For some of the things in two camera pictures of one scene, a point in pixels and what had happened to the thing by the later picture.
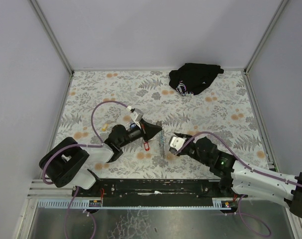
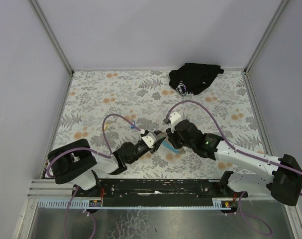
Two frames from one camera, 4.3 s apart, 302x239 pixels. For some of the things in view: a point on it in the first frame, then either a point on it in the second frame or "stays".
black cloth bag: [190, 78] stays
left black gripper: [143, 132] -> [156, 144]
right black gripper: [188, 146] -> [174, 137]
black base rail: [149, 188] stays
